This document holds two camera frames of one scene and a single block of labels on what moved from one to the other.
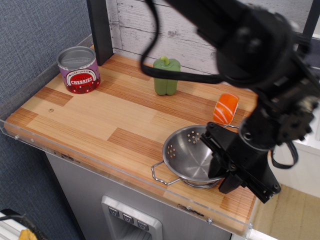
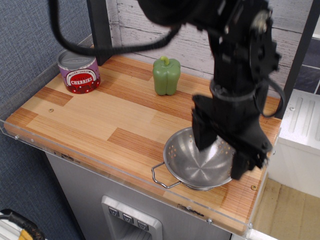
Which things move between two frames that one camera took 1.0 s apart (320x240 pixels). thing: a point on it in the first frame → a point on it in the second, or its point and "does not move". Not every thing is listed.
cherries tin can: (79, 68) does not move
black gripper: (250, 166) → (232, 115)
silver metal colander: (186, 157) does not move
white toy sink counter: (304, 176) does not move
